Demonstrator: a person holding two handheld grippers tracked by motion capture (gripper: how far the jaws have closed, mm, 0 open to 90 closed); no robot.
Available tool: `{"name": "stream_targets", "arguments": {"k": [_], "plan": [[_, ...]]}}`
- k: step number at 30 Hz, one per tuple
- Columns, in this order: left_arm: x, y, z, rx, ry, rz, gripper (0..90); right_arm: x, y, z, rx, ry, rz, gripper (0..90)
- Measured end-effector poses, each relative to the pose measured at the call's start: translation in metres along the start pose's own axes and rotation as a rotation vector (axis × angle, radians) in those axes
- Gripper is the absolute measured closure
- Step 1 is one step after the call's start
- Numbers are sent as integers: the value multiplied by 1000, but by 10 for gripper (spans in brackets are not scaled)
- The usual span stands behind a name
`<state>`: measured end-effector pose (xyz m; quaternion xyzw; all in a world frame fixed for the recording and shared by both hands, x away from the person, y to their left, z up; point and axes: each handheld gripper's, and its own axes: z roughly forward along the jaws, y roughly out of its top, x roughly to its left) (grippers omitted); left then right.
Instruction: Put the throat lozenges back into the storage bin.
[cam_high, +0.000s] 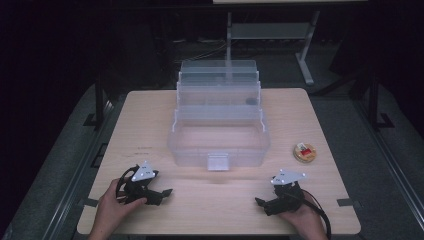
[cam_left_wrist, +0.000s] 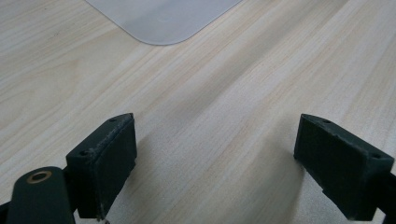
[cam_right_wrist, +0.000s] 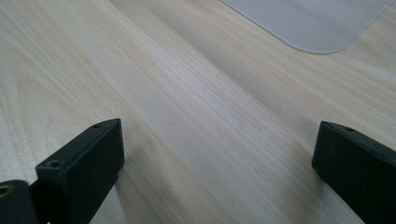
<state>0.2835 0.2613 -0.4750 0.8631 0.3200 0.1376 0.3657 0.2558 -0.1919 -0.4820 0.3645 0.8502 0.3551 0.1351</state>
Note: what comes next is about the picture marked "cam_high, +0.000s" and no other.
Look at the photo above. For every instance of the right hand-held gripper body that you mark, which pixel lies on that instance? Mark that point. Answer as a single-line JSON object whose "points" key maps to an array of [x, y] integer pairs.
{"points": [[286, 196]]}

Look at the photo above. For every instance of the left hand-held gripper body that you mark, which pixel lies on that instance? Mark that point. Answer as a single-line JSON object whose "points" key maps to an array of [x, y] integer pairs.
{"points": [[144, 173]]}

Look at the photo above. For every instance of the round yellow tin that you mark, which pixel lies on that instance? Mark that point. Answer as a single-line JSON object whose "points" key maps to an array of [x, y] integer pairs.
{"points": [[304, 153]]}

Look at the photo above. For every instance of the clear plastic tiered storage box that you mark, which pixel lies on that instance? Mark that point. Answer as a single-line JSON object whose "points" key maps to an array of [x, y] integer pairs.
{"points": [[220, 140]]}

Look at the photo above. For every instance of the person's right hand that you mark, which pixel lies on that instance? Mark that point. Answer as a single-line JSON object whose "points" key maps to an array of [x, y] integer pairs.
{"points": [[308, 218]]}

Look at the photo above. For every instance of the person's left hand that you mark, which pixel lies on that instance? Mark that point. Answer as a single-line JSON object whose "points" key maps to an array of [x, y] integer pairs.
{"points": [[113, 208]]}

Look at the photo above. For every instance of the grey tape strip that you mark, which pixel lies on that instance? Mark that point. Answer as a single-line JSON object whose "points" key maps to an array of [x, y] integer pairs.
{"points": [[89, 202], [345, 202]]}

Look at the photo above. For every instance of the grey metal stand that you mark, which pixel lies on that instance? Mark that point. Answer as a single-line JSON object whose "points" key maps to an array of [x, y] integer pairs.
{"points": [[268, 30]]}

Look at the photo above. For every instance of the metal floor rail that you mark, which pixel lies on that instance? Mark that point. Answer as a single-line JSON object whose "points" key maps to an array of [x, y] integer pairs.
{"points": [[76, 173], [390, 166]]}

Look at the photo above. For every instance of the black frame post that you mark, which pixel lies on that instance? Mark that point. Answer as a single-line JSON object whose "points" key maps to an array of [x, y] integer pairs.
{"points": [[374, 100], [99, 100]]}

